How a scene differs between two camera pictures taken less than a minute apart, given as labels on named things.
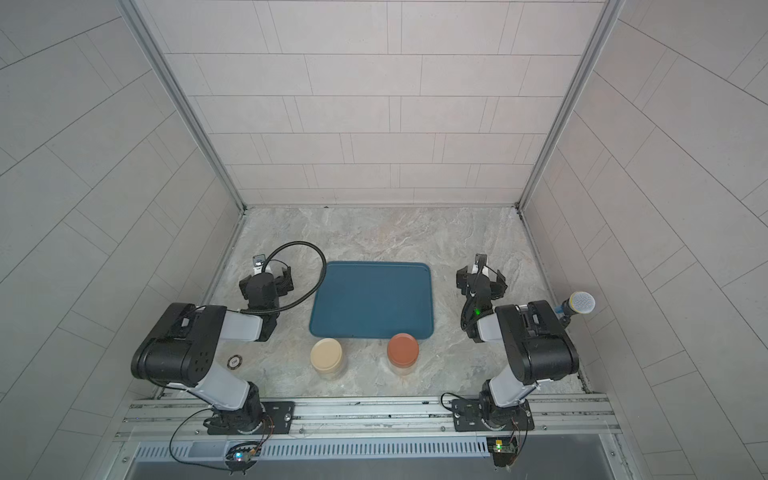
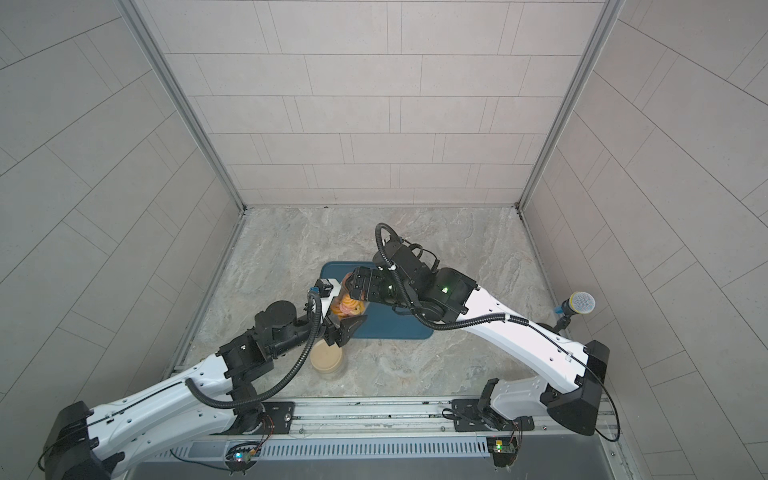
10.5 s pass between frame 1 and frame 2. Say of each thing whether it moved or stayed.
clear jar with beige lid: stayed
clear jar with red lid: moved
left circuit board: stayed
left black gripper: moved
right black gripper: moved
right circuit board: stayed
